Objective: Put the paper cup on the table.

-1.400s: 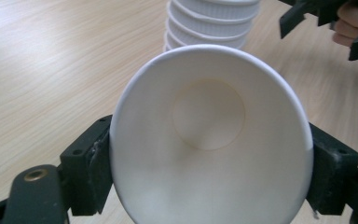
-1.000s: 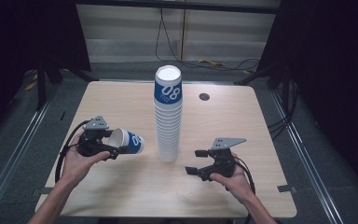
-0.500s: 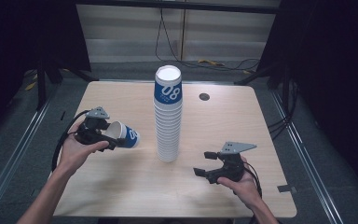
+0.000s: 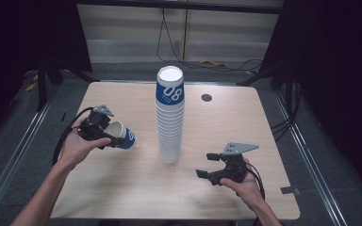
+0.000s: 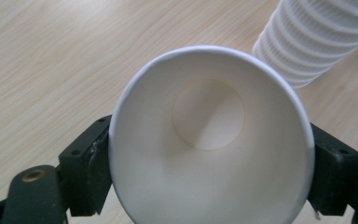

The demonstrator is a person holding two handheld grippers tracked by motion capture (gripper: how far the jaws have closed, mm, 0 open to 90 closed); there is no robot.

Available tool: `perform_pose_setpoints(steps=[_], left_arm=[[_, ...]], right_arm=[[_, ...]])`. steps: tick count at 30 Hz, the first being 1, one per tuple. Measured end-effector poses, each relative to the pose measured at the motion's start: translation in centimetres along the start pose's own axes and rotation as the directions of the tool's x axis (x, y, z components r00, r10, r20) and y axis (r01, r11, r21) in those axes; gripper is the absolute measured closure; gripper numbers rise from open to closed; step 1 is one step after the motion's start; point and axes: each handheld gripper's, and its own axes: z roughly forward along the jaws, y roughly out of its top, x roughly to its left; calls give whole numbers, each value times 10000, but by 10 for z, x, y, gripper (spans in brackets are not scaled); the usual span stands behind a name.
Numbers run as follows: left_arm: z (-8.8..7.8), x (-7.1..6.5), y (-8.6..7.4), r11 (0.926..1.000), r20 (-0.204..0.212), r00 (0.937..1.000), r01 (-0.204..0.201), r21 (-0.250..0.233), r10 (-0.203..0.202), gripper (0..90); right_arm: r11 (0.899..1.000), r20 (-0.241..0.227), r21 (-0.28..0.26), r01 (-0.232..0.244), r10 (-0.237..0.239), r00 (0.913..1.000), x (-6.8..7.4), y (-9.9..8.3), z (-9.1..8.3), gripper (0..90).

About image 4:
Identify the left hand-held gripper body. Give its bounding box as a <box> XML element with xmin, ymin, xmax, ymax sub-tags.
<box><xmin>76</xmin><ymin>105</ymin><xmax>115</xmax><ymax>143</ymax></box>

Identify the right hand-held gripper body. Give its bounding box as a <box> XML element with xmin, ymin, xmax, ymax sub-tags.
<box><xmin>209</xmin><ymin>142</ymin><xmax>260</xmax><ymax>186</ymax></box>

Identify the single blue white paper cup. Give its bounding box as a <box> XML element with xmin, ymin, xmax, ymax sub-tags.
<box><xmin>106</xmin><ymin>121</ymin><xmax>139</xmax><ymax>151</ymax></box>

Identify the stack of blue white cups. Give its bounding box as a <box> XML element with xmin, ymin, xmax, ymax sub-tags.
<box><xmin>155</xmin><ymin>65</ymin><xmax>186</xmax><ymax>165</ymax></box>

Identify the person's right hand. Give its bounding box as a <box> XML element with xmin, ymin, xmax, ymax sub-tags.
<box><xmin>219</xmin><ymin>156</ymin><xmax>267</xmax><ymax>212</ymax></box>

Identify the person's left hand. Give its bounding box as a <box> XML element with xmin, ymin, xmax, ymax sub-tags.
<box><xmin>57</xmin><ymin>117</ymin><xmax>113</xmax><ymax>172</ymax></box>

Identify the grey tape piece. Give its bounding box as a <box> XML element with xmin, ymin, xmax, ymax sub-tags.
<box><xmin>280</xmin><ymin>186</ymin><xmax>302</xmax><ymax>196</ymax></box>

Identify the black metal stand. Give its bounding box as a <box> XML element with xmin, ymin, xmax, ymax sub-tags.
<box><xmin>36</xmin><ymin>60</ymin><xmax>64</xmax><ymax>111</ymax></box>

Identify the black stand leg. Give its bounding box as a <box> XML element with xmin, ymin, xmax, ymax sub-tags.
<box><xmin>237</xmin><ymin>64</ymin><xmax>285</xmax><ymax>88</ymax></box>

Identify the dark curtain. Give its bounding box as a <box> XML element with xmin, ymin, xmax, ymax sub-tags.
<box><xmin>258</xmin><ymin>0</ymin><xmax>362</xmax><ymax>202</ymax></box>
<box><xmin>0</xmin><ymin>0</ymin><xmax>92</xmax><ymax>139</ymax></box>

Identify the left hand-held gripper black cable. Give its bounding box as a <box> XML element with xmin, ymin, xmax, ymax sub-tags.
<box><xmin>52</xmin><ymin>106</ymin><xmax>96</xmax><ymax>167</ymax></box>

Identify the hand-held gripper black cable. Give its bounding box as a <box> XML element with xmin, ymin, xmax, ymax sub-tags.
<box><xmin>246</xmin><ymin>162</ymin><xmax>266</xmax><ymax>201</ymax></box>
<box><xmin>52</xmin><ymin>106</ymin><xmax>96</xmax><ymax>167</ymax></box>

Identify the right hand-held gripper black cable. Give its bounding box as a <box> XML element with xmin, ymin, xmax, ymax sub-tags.
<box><xmin>246</xmin><ymin>162</ymin><xmax>266</xmax><ymax>201</ymax></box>

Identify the black floor cable bundle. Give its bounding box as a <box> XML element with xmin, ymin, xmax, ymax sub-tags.
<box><xmin>270</xmin><ymin>79</ymin><xmax>304</xmax><ymax>143</ymax></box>

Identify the metal floor rail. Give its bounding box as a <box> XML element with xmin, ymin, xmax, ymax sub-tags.
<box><xmin>0</xmin><ymin>82</ymin><xmax>61</xmax><ymax>220</ymax></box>
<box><xmin>271</xmin><ymin>89</ymin><xmax>349</xmax><ymax>226</ymax></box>

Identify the black hanging cable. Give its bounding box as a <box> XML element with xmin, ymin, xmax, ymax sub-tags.
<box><xmin>156</xmin><ymin>8</ymin><xmax>264</xmax><ymax>73</ymax></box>

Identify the black overhead frame bar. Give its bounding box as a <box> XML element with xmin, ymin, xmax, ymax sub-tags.
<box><xmin>74</xmin><ymin>0</ymin><xmax>285</xmax><ymax>15</ymax></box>

